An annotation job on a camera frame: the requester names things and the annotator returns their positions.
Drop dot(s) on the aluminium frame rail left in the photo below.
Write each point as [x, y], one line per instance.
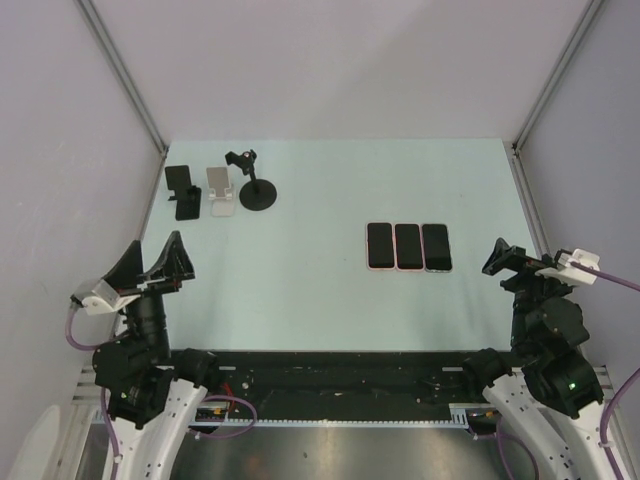
[115, 61]

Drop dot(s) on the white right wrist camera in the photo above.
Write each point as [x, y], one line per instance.
[577, 268]

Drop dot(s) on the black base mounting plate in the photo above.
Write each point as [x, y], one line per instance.
[437, 377]

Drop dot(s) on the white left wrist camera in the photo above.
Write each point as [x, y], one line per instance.
[97, 297]

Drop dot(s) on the black folding phone stand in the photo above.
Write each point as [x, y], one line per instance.
[185, 193]

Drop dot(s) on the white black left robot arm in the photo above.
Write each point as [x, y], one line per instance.
[149, 395]

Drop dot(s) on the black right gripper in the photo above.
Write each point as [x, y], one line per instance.
[503, 255]

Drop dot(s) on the pink-cased phone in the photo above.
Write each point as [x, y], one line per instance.
[380, 246]
[409, 254]

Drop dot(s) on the white slotted cable duct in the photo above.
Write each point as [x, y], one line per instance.
[334, 410]

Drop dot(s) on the white phone stand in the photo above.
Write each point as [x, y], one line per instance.
[221, 191]

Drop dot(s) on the black round-base phone stand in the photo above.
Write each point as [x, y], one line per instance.
[257, 194]

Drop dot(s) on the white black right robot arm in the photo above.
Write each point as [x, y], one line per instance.
[556, 404]

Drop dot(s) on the aluminium frame rail right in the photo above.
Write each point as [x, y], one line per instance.
[576, 39]

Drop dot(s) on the white-cased phone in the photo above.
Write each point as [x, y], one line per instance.
[436, 248]

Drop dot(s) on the aluminium frame rail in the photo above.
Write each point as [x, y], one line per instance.
[115, 61]
[576, 39]

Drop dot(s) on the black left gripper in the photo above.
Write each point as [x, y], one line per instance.
[175, 266]

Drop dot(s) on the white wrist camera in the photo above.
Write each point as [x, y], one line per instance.
[97, 297]
[577, 268]

